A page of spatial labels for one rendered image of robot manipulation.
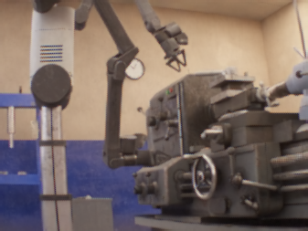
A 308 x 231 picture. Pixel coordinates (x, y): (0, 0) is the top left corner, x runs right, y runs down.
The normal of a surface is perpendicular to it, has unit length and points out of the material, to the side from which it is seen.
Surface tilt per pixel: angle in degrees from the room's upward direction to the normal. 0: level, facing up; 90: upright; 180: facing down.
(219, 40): 90
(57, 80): 90
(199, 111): 90
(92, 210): 90
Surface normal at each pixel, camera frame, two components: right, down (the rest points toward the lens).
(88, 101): 0.38, -0.19
